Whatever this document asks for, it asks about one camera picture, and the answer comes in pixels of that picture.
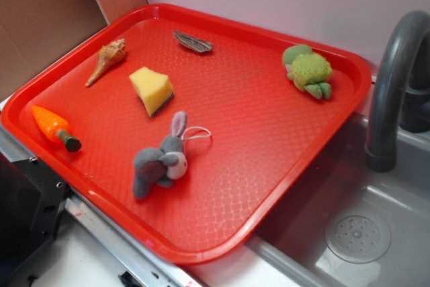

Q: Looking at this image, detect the silver metal rail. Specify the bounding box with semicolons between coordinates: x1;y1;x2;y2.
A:
1;130;203;286

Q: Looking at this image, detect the grey plastic sink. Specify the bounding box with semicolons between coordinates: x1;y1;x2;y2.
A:
247;112;430;287

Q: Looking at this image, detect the brown cardboard panel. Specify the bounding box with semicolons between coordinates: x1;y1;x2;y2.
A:
1;0;147;100

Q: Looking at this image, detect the green plush turtle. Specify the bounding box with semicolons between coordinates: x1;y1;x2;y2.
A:
282;44;333;99

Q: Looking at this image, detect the yellow sponge piece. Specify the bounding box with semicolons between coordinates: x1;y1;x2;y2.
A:
129;67;174;117

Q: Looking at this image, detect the orange toy carrot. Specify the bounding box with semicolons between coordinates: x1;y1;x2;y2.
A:
31;106;82;153

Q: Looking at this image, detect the tan spiral seashell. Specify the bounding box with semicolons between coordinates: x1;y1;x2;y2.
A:
85;39;126;87

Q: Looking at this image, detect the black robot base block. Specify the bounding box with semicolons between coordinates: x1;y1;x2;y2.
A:
1;155;69;261

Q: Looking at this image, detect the grey plush bunny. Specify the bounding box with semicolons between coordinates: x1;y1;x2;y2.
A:
132;110;212;200

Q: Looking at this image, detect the grey plastic faucet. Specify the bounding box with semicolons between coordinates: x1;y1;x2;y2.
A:
365;10;429;173

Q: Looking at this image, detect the red plastic tray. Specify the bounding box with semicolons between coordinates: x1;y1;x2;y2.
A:
1;4;371;265

